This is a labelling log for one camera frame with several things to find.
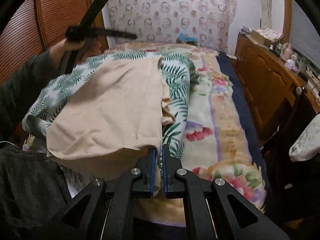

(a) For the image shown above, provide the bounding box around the blue box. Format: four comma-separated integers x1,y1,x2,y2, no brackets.
176,32,198,45

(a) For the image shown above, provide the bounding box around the navy bed sheet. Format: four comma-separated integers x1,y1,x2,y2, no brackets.
216,51,272,193

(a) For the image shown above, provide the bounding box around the wooden cabinet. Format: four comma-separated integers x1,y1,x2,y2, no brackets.
235,34,320,141

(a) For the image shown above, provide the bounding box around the pink bottle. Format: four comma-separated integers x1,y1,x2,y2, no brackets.
281,42,293,61

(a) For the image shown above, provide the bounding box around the dark wooden chair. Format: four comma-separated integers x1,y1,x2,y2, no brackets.
260,86,320,221

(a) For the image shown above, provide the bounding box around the person's left hand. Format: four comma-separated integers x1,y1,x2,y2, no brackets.
51,38,102,64

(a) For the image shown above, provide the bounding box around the wooden louvered wardrobe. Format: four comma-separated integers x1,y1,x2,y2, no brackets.
0,0,109,86

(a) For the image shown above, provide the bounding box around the window blind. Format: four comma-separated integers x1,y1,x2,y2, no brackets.
290,0,320,66

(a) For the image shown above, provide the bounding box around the floral cushion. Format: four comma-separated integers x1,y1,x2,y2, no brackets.
289,114,320,162

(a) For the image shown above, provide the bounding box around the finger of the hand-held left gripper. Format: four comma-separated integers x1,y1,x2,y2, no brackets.
79,0,112,31
96,28,138,40

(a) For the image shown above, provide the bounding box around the white cable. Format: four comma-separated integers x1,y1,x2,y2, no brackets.
0,140,18,149

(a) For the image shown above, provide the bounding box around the green leaf print quilt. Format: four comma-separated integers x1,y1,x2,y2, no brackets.
22,51,198,161

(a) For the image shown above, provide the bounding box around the floral fleece blanket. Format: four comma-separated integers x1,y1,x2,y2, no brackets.
24,42,267,227

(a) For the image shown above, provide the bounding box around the person's left forearm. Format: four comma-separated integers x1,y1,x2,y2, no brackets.
0,50,63,142

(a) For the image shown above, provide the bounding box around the ring patterned curtain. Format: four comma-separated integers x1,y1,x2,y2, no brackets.
99,0,238,55

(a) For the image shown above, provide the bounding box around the lavender round container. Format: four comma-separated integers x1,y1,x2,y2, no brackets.
285,59,299,72

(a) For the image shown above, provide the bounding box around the beige printed t-shirt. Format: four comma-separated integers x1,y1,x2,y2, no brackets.
46,55,176,178

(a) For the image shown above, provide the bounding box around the person's dark clothing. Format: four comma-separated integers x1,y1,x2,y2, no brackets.
0,145,73,240

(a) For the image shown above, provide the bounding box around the grey patterned cloth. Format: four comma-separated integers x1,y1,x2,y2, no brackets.
189,62,201,83

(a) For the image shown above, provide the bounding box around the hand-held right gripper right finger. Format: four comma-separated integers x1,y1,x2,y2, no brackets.
162,144,290,240

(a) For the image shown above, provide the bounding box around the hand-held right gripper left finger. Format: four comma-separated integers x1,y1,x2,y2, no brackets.
46,146,158,240

